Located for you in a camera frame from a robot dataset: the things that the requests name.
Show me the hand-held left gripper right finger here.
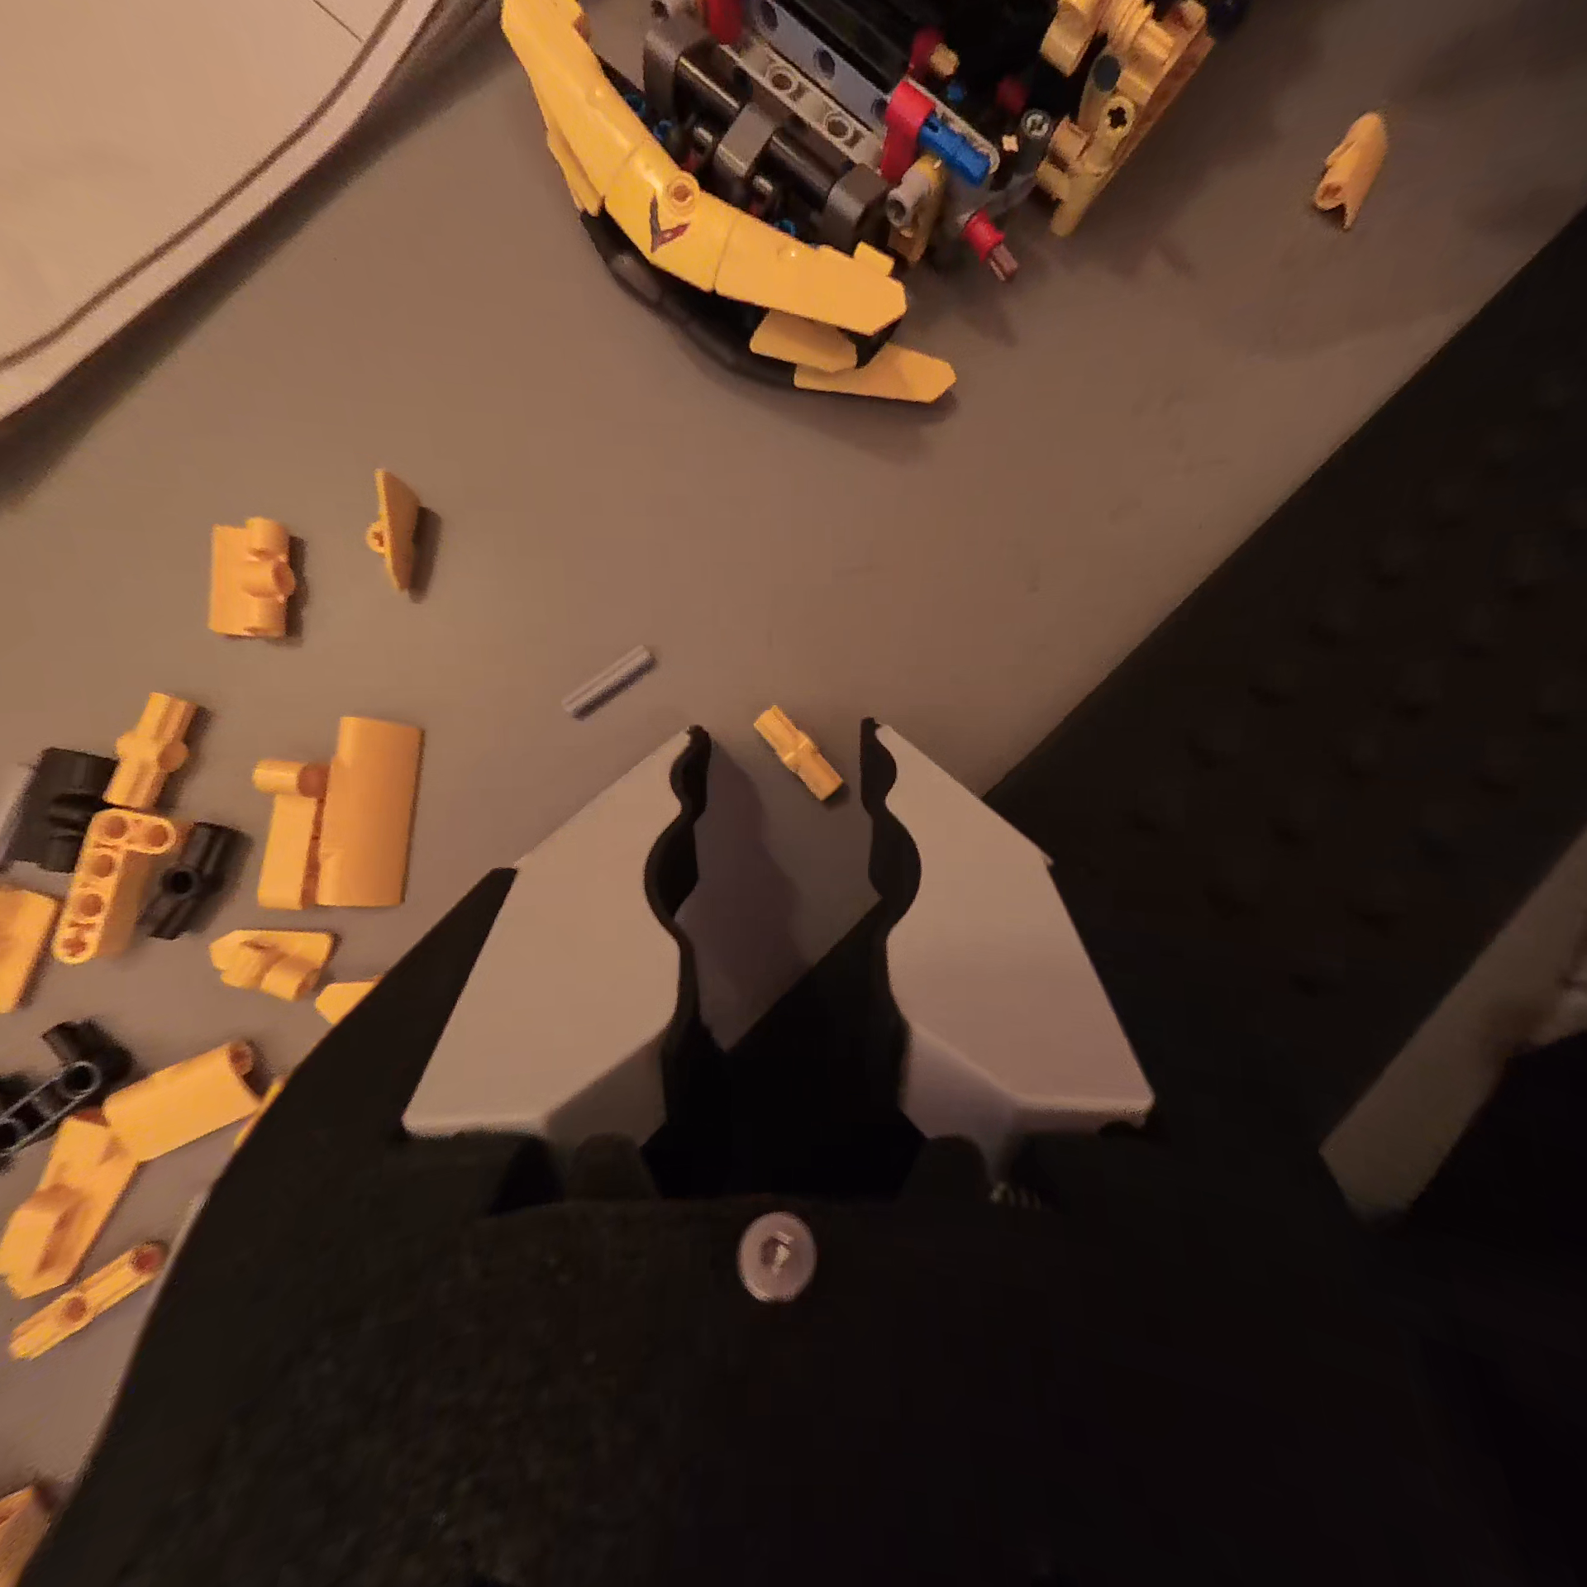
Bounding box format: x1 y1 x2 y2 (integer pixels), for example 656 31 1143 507
856 717 1155 1180

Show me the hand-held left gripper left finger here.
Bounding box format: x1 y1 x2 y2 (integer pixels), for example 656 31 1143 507
403 726 722 1168

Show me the yellow connector brick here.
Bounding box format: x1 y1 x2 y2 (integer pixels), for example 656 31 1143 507
750 704 849 804

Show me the yellow toy brick car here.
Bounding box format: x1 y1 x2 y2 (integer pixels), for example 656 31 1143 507
499 0 1223 407

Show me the instruction booklet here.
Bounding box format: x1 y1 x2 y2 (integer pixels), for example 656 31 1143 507
0 0 497 424

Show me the grey desk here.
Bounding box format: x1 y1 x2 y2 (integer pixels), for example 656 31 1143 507
0 0 1587 1490

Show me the pile of yellow bricks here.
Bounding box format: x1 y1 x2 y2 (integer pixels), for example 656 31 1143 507
0 469 429 1558

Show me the small grey pin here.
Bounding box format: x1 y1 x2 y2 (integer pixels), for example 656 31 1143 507
562 643 660 724

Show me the black long brick beam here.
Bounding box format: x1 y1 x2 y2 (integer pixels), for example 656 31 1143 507
0 1064 106 1168

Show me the small yellow curved panel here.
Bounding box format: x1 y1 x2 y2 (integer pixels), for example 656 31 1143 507
1312 112 1391 233

